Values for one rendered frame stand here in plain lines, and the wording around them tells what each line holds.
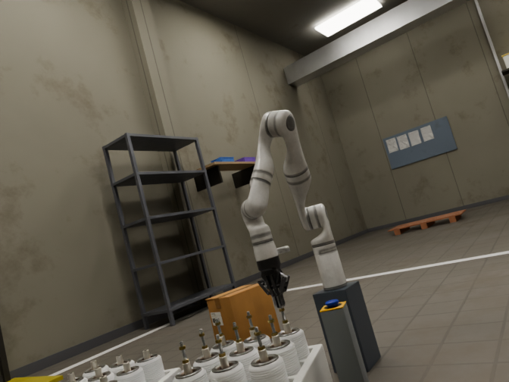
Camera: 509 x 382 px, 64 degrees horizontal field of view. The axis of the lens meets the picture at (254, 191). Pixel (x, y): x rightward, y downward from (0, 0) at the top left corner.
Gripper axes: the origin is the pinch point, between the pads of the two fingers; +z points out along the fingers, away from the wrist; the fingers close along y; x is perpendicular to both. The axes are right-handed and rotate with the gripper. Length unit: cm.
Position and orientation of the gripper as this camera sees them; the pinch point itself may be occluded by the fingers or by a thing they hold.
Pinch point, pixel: (279, 301)
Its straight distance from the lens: 136.7
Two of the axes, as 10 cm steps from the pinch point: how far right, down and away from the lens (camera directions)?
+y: 6.7, -2.7, -6.9
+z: 2.7, 9.6, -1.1
